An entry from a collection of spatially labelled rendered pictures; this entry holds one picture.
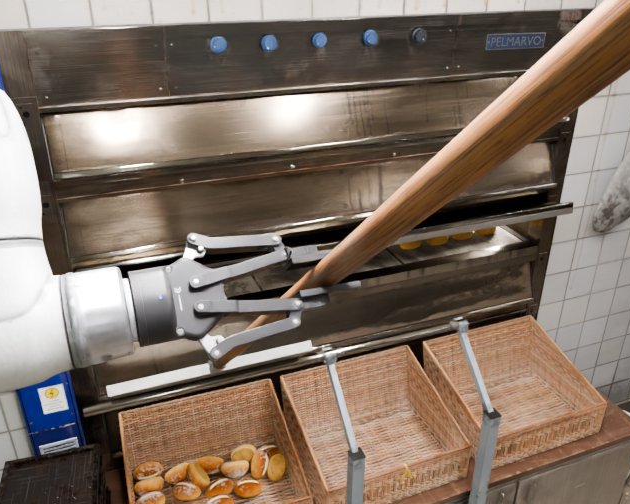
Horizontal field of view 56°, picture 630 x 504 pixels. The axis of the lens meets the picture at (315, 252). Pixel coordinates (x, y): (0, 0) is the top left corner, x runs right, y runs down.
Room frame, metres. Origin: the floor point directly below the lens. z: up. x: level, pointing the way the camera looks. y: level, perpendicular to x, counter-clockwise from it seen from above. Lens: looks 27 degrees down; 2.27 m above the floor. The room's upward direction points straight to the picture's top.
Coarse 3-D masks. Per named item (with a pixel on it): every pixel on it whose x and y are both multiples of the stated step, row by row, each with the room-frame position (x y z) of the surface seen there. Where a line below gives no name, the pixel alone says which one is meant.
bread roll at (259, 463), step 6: (258, 450) 1.61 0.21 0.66; (258, 456) 1.58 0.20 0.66; (264, 456) 1.58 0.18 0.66; (252, 462) 1.56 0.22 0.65; (258, 462) 1.56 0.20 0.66; (264, 462) 1.56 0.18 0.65; (252, 468) 1.55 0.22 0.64; (258, 468) 1.54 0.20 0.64; (264, 468) 1.54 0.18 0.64; (252, 474) 1.54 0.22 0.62; (258, 474) 1.53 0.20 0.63; (264, 474) 1.54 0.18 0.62
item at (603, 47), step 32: (608, 0) 0.26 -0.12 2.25; (576, 32) 0.27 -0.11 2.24; (608, 32) 0.26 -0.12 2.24; (544, 64) 0.29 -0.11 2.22; (576, 64) 0.27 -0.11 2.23; (608, 64) 0.26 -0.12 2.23; (512, 96) 0.31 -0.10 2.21; (544, 96) 0.29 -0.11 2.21; (576, 96) 0.28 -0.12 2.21; (480, 128) 0.33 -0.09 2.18; (512, 128) 0.31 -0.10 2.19; (544, 128) 0.30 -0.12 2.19; (448, 160) 0.35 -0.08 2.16; (480, 160) 0.33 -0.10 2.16; (416, 192) 0.38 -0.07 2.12; (448, 192) 0.36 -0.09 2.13; (384, 224) 0.42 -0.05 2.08; (416, 224) 0.41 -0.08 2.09; (352, 256) 0.48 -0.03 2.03; (256, 320) 0.81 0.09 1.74
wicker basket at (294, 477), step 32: (256, 384) 1.76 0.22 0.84; (128, 416) 1.59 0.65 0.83; (160, 416) 1.62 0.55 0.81; (192, 416) 1.65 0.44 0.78; (256, 416) 1.72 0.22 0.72; (128, 448) 1.56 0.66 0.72; (160, 448) 1.59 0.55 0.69; (192, 448) 1.62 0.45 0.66; (256, 448) 1.68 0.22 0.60; (288, 448) 1.55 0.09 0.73; (128, 480) 1.36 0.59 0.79; (288, 480) 1.54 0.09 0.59
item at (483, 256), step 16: (528, 240) 2.29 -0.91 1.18; (448, 256) 2.14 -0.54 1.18; (464, 256) 2.14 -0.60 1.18; (480, 256) 2.14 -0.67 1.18; (496, 256) 2.17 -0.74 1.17; (512, 256) 2.20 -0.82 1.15; (368, 272) 2.01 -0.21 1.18; (384, 272) 2.01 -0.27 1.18; (400, 272) 2.01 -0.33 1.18; (416, 272) 2.03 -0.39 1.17; (432, 272) 2.06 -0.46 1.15; (288, 288) 1.88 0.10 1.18
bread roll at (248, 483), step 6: (240, 480) 1.49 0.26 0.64; (246, 480) 1.48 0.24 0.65; (252, 480) 1.49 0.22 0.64; (234, 486) 1.48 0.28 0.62; (240, 486) 1.47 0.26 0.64; (246, 486) 1.47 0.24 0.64; (252, 486) 1.47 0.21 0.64; (258, 486) 1.47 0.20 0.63; (240, 492) 1.46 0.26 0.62; (246, 492) 1.45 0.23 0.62; (252, 492) 1.46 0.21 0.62; (258, 492) 1.46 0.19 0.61
